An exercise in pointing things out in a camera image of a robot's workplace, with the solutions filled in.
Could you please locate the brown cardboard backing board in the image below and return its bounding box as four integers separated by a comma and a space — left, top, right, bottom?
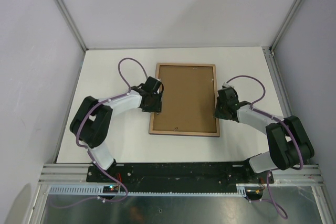
151, 66, 217, 132

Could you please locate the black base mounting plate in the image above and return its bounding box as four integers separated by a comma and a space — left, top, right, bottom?
86, 161, 274, 192

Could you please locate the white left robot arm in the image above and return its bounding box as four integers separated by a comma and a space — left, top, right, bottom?
69, 77, 164, 182

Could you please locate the grey slotted cable duct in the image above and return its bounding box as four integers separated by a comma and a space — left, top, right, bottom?
48, 184, 261, 197

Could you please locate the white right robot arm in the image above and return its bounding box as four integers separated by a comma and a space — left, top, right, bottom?
215, 87, 314, 183

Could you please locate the blue wooden picture frame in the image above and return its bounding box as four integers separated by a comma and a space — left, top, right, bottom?
148, 62, 221, 138

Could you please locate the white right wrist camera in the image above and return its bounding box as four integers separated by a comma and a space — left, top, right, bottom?
222, 82, 234, 88

